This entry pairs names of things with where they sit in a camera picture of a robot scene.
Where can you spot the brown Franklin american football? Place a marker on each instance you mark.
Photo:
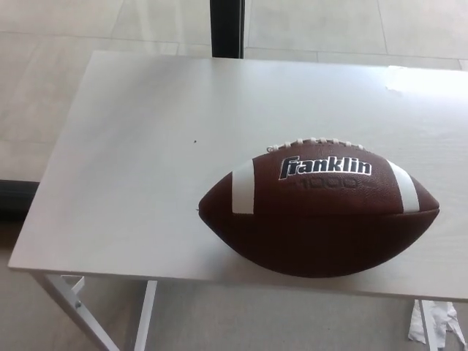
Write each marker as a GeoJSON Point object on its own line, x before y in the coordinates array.
{"type": "Point", "coordinates": [314, 226]}

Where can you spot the white slim metal table leg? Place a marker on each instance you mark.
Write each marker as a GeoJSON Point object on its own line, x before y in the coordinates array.
{"type": "Point", "coordinates": [428, 329]}

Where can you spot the white metal table leg frame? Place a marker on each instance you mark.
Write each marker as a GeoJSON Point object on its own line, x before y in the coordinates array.
{"type": "Point", "coordinates": [145, 318]}

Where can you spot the crumpled white paper scrap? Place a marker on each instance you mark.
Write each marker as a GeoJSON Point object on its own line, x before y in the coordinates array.
{"type": "Point", "coordinates": [416, 321]}

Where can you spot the black vertical door frame post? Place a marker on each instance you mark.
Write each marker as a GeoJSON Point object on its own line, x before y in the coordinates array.
{"type": "Point", "coordinates": [226, 29]}

